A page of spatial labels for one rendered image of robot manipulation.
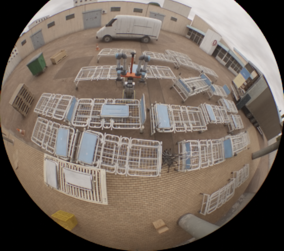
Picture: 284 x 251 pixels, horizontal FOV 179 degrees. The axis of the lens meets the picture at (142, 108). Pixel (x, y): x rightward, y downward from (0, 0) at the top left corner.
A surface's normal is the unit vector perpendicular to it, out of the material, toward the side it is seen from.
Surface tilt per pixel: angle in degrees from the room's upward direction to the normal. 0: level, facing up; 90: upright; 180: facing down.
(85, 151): 8
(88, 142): 8
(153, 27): 88
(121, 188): 0
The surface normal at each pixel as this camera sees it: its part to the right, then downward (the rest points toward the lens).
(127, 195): 0.17, -0.51
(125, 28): 0.19, 0.84
